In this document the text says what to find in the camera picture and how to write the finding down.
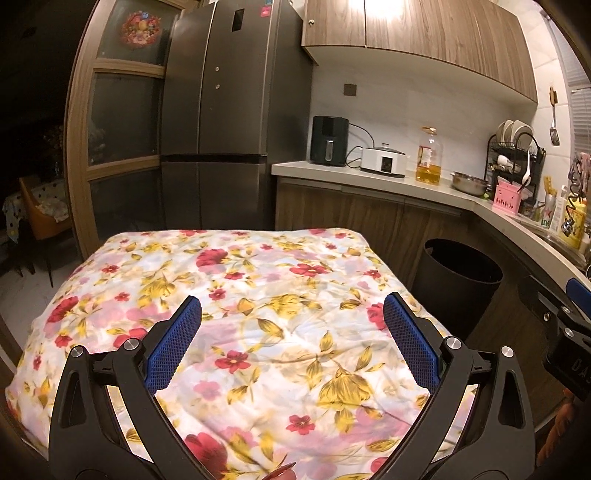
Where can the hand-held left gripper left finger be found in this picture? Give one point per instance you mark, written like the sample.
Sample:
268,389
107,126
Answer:
175,341

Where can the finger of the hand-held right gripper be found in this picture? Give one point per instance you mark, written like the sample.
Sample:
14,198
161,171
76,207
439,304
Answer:
538,297
581,290

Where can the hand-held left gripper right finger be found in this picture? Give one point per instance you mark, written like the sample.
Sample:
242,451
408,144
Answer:
411,341

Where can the black trash bin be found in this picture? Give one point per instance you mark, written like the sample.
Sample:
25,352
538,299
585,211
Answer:
457,286

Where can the steel sink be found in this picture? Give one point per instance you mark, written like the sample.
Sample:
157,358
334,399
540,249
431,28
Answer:
549,242

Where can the yellow detergent bottle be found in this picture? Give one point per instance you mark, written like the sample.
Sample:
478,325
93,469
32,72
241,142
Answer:
575,230

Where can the steel spring faucet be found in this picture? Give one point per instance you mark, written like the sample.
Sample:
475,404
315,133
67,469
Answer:
570,221

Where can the silver drink can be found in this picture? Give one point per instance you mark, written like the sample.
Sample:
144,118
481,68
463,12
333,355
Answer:
547,212

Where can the white plastic bottle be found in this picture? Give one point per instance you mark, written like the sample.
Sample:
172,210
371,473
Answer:
558,207

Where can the pink utensil holder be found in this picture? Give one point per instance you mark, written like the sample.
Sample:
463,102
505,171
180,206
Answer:
507,199

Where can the yellow frilly item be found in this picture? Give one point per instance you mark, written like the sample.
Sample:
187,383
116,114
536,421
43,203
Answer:
548,184

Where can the floral printed cloth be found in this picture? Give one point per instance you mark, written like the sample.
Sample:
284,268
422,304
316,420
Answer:
277,295

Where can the pink rag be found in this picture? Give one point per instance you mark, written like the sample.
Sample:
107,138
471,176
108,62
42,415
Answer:
584,165

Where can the white ladle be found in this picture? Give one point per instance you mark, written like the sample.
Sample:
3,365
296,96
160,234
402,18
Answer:
525,170

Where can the steel mixing bowl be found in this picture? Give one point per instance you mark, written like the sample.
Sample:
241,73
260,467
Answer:
470,182

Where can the black dish rack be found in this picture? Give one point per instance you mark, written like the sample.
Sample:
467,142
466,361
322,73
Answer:
538,161

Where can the wooden kitchen counter cabinet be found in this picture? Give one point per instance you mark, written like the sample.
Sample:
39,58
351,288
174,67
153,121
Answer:
369,207

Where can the white bowl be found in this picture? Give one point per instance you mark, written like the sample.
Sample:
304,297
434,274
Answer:
502,160

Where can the hanging metal spatula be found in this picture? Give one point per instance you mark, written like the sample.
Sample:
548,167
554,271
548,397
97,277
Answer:
554,137

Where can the cooking oil bottle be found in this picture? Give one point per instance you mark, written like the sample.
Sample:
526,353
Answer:
428,170

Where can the large grey plate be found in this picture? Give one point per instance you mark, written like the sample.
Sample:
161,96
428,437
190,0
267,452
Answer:
524,130

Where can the small white plate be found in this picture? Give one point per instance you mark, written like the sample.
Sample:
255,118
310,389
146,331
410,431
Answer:
502,133

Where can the orange chair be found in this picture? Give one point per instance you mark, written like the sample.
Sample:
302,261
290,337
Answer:
46,221

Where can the white electric cooker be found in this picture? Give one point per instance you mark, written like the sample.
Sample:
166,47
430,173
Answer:
383,162

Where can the wooden glass door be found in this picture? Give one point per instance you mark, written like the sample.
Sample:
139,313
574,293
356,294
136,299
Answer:
124,138

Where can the dark air fryer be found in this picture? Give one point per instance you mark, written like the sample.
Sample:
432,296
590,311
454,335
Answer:
328,138

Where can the window blinds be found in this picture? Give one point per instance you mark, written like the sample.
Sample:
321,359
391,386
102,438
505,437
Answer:
577,69

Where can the dark grey refrigerator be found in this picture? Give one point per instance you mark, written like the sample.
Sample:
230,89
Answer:
231,115

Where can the red floral door decoration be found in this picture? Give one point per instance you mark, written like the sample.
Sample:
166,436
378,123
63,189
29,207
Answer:
142,30

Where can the dark wall socket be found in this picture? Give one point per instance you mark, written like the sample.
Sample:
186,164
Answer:
350,89

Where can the wooden wall cabinet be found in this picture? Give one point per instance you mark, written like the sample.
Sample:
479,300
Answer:
438,41

